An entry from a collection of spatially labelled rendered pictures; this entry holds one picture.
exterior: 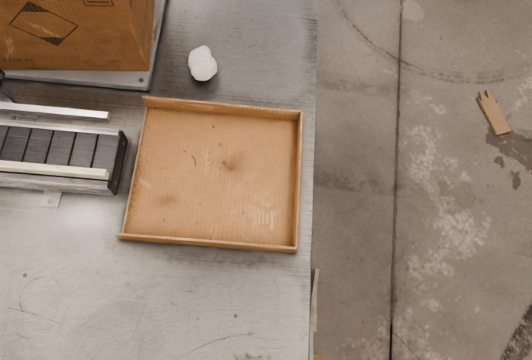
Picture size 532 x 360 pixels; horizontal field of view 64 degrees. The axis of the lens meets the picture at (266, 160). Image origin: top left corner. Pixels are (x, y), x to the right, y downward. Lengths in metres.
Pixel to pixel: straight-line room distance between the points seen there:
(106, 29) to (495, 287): 1.57
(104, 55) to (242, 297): 0.49
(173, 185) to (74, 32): 0.31
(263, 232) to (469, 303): 1.16
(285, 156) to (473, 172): 1.24
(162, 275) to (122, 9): 0.44
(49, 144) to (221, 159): 0.30
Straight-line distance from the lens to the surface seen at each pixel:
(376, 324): 1.65
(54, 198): 0.83
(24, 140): 0.84
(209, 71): 0.85
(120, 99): 0.88
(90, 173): 0.73
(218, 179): 0.78
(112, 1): 0.73
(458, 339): 1.76
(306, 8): 1.00
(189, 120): 0.83
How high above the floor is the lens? 1.57
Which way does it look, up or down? 69 degrees down
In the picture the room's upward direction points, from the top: 11 degrees clockwise
